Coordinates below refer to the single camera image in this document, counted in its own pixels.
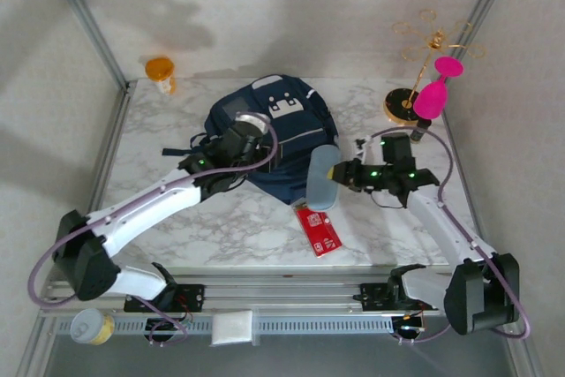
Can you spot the pink wine glass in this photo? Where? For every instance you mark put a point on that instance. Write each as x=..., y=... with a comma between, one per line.
x=430, y=101

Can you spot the red packet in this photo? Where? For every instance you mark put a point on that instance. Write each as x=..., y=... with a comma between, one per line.
x=320, y=231

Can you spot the grey-blue pencil case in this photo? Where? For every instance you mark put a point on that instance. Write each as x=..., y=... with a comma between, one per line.
x=321, y=183

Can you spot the tin can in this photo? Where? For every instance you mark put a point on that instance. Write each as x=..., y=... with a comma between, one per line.
x=90, y=328

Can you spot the white packet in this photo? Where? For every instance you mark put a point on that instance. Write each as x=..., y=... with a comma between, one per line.
x=231, y=328

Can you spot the orange pill bottle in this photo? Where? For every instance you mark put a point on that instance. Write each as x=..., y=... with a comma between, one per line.
x=161, y=72

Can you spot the navy blue backpack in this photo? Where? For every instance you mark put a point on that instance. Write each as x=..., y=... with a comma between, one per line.
x=291, y=130

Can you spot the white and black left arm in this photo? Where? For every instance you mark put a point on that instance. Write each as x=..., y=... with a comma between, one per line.
x=141, y=213

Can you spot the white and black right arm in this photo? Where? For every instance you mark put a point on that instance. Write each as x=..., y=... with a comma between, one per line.
x=441, y=222

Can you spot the aluminium side rail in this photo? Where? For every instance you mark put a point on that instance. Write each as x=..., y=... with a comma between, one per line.
x=106, y=165
x=461, y=165

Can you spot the spice bottle with dark lid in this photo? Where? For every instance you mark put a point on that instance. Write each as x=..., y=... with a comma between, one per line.
x=423, y=124

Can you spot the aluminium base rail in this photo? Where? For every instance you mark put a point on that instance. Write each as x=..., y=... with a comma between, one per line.
x=287, y=293

